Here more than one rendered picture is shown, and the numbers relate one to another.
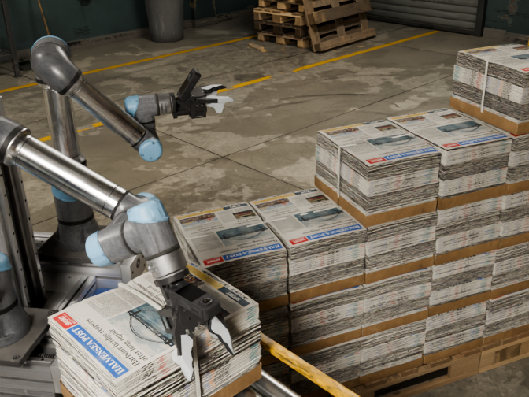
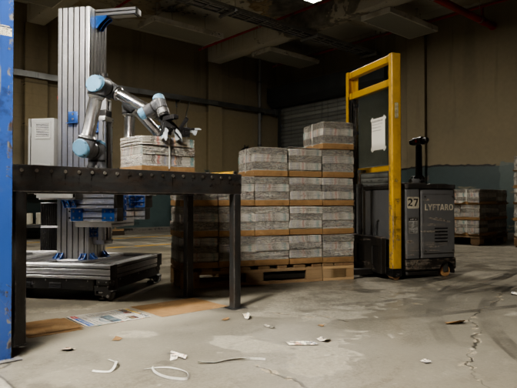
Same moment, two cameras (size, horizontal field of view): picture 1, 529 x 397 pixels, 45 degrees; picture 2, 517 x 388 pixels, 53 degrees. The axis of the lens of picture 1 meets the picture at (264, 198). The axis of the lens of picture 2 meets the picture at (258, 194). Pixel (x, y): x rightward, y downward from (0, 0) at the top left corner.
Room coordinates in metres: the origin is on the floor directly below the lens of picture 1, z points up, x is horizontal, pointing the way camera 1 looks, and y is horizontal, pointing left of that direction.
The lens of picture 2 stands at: (-2.11, -0.47, 0.63)
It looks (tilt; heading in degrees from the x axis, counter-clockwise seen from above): 1 degrees up; 1
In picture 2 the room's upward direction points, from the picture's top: straight up
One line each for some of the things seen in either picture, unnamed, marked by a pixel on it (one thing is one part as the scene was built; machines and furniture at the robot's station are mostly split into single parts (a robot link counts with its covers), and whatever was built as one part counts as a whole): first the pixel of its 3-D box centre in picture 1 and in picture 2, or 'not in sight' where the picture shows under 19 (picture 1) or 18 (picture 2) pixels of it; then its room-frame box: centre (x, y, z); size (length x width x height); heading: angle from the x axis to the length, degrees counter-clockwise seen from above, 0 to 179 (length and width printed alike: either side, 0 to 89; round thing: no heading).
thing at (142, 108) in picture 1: (142, 106); not in sight; (2.09, 0.41, 1.21); 0.11 x 0.08 x 0.09; 105
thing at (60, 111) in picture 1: (61, 120); (129, 132); (2.02, 0.66, 1.19); 0.15 x 0.12 x 0.55; 16
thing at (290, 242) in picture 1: (338, 301); (246, 229); (2.07, -0.28, 0.42); 1.17 x 0.39 x 0.83; 112
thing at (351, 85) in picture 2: not in sight; (351, 165); (2.81, -1.23, 0.97); 0.09 x 0.09 x 1.75; 22
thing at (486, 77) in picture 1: (496, 212); (327, 200); (2.34, -0.95, 0.65); 0.39 x 0.30 x 1.29; 22
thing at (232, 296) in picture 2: not in sight; (235, 251); (1.03, -0.25, 0.34); 0.06 x 0.06 x 0.68; 43
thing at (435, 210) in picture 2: not in sight; (407, 228); (2.64, -1.70, 0.40); 0.69 x 0.55 x 0.80; 22
